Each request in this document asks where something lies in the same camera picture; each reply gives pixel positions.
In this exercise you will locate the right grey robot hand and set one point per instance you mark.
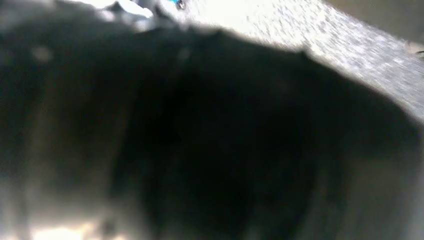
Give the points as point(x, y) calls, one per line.
point(232, 149)

